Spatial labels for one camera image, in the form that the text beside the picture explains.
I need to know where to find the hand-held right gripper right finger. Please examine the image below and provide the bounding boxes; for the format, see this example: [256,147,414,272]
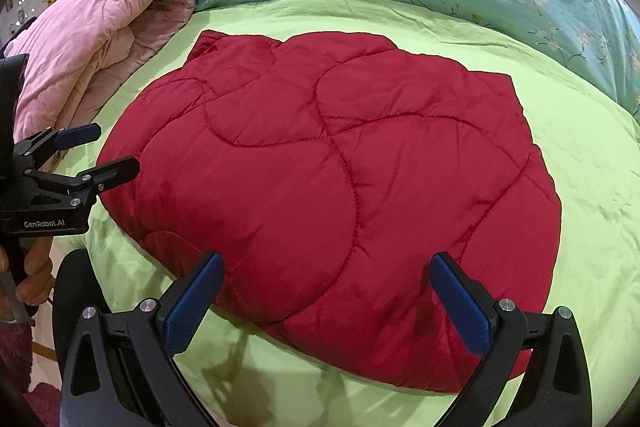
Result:
[430,252,594,427]

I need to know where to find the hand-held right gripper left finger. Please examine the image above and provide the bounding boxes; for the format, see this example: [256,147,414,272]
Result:
[59,252,226,427]

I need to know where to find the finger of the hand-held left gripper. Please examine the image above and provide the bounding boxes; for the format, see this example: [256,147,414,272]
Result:
[30,157,141,208]
[15,123,102,158]

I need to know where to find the red quilted jacket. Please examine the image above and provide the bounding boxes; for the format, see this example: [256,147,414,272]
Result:
[97,29,563,395]

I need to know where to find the person's left forearm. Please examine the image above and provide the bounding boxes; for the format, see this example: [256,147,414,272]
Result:
[0,313,34,395]

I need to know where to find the person's left hand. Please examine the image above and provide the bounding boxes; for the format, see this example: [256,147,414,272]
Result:
[0,241,54,309]

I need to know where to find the pink quilt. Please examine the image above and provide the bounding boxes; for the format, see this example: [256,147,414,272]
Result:
[7,0,198,172]

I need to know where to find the green bed sheet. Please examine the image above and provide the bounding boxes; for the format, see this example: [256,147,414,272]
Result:
[30,0,640,427]

